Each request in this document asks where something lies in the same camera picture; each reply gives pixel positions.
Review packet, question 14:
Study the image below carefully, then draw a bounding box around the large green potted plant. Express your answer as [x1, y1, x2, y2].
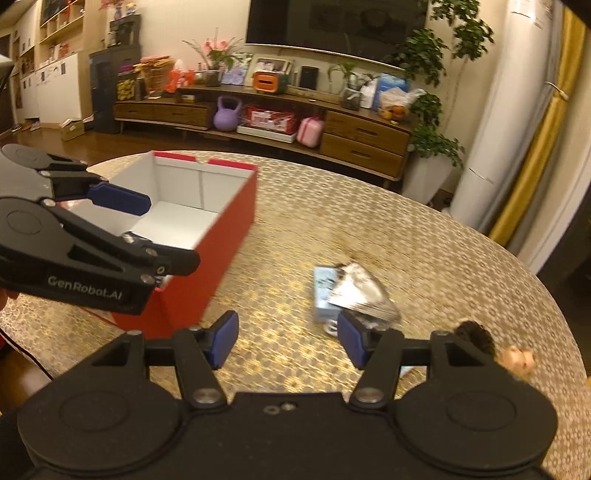
[392, 0, 495, 206]

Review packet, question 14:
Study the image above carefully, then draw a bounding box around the purple kettlebell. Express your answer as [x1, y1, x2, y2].
[213, 96, 242, 132]

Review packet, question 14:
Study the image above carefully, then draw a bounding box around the silver foil packet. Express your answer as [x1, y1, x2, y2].
[327, 262, 402, 324]

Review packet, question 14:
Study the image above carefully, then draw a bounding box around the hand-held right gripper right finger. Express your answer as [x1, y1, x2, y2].
[337, 310, 504, 411]

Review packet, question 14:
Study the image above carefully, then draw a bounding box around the black tall cabinet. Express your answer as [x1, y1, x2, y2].
[89, 45, 141, 134]

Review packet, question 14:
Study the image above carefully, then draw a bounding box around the white wall shelving unit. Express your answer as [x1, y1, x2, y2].
[18, 0, 93, 125]

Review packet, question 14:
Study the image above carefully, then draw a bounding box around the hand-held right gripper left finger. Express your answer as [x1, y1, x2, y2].
[90, 310, 240, 411]

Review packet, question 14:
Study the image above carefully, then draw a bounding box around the red gift box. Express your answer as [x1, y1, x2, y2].
[245, 105, 298, 134]

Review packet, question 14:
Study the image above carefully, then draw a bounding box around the small plant in glass vase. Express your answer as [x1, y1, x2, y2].
[329, 62, 376, 110]

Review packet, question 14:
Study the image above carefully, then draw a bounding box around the plastic bag of oranges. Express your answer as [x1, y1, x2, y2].
[378, 88, 426, 123]

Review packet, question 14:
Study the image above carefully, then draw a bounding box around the yellow curtain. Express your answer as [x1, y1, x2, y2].
[487, 9, 587, 250]

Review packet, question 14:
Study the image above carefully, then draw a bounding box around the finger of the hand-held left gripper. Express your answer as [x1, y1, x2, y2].
[41, 198, 201, 284]
[39, 154, 152, 216]

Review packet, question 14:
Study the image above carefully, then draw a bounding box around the white tray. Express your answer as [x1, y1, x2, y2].
[237, 122, 298, 143]

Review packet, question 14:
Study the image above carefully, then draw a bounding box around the pink flowering potted plant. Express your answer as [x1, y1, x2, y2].
[182, 38, 245, 88]

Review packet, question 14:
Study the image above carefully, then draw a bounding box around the red ornament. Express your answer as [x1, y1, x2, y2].
[165, 68, 195, 94]

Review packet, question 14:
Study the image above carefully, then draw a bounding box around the flat screen television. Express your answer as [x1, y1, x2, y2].
[245, 0, 428, 61]

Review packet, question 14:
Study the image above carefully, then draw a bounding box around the pink carry case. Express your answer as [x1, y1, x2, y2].
[297, 116, 324, 148]

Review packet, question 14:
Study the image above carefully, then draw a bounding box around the light blue packet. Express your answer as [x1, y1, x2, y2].
[313, 265, 345, 324]

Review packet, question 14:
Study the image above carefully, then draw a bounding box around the dark fuzzy ball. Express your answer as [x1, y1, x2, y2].
[452, 320, 497, 365]

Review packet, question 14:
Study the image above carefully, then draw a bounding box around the wooden television cabinet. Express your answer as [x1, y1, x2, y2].
[113, 83, 414, 181]

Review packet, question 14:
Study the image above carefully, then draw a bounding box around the white photo frame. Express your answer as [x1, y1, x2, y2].
[253, 56, 295, 77]

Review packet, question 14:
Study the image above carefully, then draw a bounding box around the red cardboard box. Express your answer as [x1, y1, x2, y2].
[65, 150, 258, 341]

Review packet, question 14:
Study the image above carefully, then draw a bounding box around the white tower air conditioner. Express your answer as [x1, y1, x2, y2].
[450, 0, 566, 238]

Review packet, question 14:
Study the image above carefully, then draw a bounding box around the purple picture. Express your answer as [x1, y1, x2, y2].
[222, 53, 254, 86]

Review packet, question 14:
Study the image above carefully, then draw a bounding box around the small beige figurine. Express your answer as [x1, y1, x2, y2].
[499, 346, 536, 381]

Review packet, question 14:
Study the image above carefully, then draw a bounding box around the orange radio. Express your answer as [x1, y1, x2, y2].
[252, 71, 289, 96]

